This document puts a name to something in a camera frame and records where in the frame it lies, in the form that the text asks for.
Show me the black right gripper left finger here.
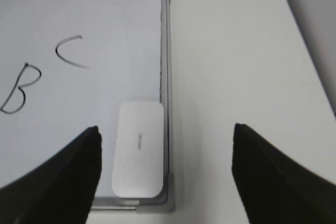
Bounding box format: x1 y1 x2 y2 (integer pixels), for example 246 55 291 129
1 126 102 223

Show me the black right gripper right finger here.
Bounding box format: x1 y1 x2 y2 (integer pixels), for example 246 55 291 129
232 123 335 223

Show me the white rectangular board eraser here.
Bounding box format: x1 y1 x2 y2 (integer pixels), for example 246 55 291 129
111 101 164 199

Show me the white board with grey frame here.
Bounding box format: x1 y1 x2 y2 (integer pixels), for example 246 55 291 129
1 0 175 213

